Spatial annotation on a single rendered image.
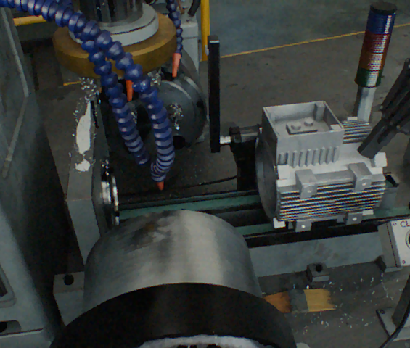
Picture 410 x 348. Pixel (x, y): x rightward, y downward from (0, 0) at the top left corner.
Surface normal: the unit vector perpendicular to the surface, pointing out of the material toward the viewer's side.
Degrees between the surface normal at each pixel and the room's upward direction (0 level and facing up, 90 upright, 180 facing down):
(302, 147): 90
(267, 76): 0
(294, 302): 0
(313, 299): 2
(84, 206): 90
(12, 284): 90
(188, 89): 90
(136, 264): 17
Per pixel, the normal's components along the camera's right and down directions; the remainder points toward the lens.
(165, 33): -0.03, -0.77
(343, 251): 0.15, 0.63
